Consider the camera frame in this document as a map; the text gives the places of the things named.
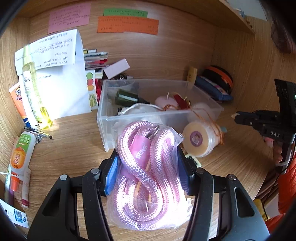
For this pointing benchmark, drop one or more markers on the red pouch with gold tassel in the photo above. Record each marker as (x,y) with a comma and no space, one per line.
(183,103)

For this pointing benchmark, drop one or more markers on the orange sticky note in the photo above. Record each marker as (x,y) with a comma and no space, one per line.
(121,24)

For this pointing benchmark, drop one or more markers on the clear plastic storage bin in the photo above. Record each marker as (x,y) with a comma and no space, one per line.
(113,118)

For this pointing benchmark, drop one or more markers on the small domino tile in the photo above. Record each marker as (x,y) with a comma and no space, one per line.
(193,158)

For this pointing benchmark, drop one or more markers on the yellow liquid bottle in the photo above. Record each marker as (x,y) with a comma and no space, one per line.
(30,85)

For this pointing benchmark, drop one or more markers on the stack of books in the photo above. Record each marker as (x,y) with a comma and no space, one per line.
(96,61)

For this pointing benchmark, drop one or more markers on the white drawstring pouch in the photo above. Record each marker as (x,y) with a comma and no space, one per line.
(139,108)

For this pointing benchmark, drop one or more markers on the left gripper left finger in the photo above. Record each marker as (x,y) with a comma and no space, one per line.
(57,217)

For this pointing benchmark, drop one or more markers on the black orange round case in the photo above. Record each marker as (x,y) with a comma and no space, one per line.
(219,76)

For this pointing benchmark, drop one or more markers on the small white box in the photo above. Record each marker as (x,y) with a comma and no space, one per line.
(116,68)

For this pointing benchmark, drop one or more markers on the fruit sticker sheet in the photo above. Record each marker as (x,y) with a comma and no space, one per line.
(90,80)

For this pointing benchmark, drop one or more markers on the bowl of trinkets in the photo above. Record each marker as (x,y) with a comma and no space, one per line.
(123,76)

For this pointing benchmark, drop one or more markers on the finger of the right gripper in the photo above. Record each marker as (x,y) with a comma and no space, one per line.
(248,119)

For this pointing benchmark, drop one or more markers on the blue pencil case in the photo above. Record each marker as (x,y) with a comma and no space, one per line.
(214,90)

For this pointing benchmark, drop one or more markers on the beige tape roll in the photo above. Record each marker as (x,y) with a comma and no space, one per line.
(200,138)

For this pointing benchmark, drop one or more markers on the person's right hand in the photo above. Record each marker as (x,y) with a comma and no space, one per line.
(277,149)

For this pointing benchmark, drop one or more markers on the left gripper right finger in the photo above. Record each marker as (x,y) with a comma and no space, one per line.
(238,217)

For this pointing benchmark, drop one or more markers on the yellow tube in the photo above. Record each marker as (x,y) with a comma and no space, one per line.
(192,74)

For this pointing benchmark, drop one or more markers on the green sticky note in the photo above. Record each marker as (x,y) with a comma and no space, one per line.
(125,12)

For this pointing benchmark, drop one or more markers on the pink sticky note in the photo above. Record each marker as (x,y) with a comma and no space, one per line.
(69,17)

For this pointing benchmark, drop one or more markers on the dark green bottle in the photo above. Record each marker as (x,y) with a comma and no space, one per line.
(127,98)

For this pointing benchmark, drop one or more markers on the white paper sheet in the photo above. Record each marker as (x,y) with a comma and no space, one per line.
(61,76)

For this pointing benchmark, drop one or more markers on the white orange lotion bottle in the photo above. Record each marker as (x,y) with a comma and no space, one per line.
(22,153)

